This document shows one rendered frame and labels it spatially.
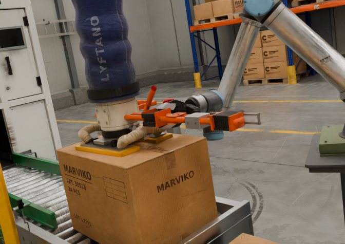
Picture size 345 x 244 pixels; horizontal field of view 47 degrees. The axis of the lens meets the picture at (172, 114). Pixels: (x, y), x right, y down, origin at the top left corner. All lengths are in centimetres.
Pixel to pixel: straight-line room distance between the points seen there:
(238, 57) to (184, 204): 70
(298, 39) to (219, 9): 845
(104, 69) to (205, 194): 66
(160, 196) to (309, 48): 82
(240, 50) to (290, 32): 26
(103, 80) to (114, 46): 14
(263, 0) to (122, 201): 95
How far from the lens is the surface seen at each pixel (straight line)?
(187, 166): 160
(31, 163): 333
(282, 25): 169
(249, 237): 171
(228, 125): 130
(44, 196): 267
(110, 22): 165
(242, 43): 184
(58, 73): 1140
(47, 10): 1150
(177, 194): 159
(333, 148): 191
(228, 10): 994
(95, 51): 165
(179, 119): 144
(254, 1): 168
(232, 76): 185
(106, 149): 167
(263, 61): 958
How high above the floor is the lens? 136
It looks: 11 degrees down
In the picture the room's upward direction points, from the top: 9 degrees counter-clockwise
